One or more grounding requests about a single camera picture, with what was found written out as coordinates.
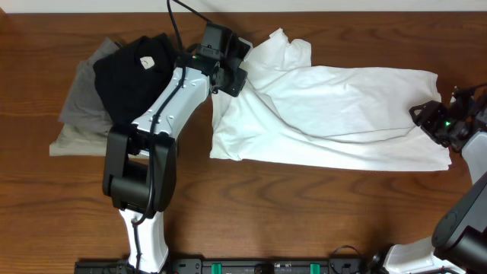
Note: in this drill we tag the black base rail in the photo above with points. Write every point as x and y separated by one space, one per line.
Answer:
197 266

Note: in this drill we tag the white t-shirt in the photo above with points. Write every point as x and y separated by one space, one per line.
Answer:
293 112

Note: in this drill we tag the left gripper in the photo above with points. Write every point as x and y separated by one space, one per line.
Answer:
234 88

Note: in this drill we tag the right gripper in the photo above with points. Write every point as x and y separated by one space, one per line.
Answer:
426 117

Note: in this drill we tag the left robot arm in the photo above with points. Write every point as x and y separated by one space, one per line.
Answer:
140 164

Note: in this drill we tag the beige folded shirt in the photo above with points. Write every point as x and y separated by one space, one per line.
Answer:
78 142

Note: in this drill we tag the grey folded shirt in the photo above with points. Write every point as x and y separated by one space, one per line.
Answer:
83 107

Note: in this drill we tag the black folded shirt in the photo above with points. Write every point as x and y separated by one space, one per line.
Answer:
130 80

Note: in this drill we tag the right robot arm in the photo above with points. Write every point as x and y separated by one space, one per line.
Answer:
458 244

